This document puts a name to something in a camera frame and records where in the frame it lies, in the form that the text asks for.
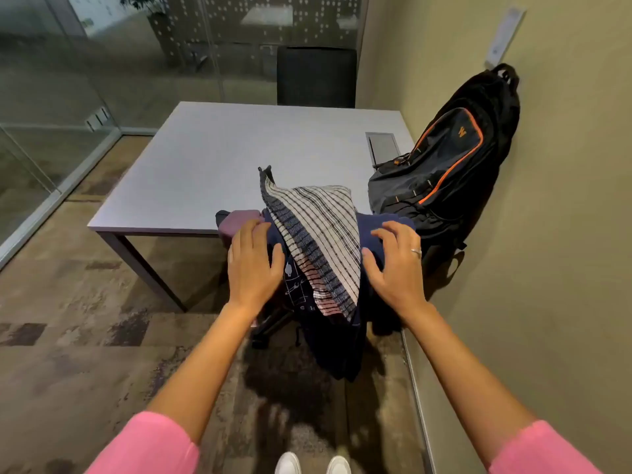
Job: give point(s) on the person's left hand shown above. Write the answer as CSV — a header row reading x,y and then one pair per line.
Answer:
x,y
254,271

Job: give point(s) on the person's right hand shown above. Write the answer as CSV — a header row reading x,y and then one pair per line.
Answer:
x,y
402,276

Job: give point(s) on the mauve striped t-shirt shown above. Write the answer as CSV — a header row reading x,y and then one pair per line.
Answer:
x,y
237,222

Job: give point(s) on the striped knit top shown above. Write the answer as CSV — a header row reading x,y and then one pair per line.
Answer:
x,y
321,227

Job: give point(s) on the navy blue hoodie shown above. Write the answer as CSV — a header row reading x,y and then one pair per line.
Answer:
x,y
326,350

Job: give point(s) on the black orange backpack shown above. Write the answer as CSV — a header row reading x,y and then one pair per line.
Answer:
x,y
444,162

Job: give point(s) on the person's left forearm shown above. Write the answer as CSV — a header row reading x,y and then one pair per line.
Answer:
x,y
202,375

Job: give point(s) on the person's right forearm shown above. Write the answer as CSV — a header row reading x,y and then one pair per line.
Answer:
x,y
469,385

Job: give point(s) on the person's left white shoe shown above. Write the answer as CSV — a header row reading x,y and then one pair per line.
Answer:
x,y
288,464

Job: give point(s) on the person's white shoe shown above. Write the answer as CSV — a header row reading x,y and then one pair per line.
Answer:
x,y
339,466
288,464

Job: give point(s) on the person's right white shoe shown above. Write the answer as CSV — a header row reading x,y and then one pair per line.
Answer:
x,y
339,466

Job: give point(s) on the person's left pink sleeve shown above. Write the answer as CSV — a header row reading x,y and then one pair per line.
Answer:
x,y
148,446

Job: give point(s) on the person's pink sleeve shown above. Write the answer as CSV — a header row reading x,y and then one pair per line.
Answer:
x,y
543,451
148,446

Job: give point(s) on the person's right pink sleeve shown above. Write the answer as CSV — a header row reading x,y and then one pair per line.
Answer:
x,y
543,451

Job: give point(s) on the black mesh office chair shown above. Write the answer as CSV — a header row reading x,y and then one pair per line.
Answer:
x,y
316,78

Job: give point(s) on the white background table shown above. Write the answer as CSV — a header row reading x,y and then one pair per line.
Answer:
x,y
266,16

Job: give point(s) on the potted green plant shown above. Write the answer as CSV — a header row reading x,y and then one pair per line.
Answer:
x,y
158,31

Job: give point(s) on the metal glass door bracket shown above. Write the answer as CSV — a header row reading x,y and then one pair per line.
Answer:
x,y
97,119

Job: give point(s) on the white wall switch panel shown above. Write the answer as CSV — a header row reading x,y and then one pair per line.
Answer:
x,y
503,39

